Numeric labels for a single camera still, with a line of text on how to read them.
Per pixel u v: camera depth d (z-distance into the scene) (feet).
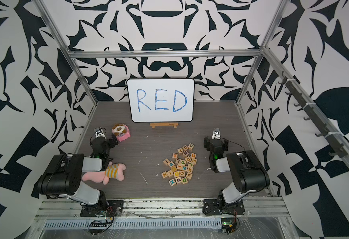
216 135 2.65
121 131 3.14
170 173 2.72
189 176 2.71
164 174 2.71
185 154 2.97
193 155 2.93
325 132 1.65
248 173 1.52
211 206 2.44
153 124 3.42
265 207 2.52
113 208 2.41
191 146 3.08
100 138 2.55
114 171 2.59
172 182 2.61
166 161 2.86
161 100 3.13
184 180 2.65
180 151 3.00
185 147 3.07
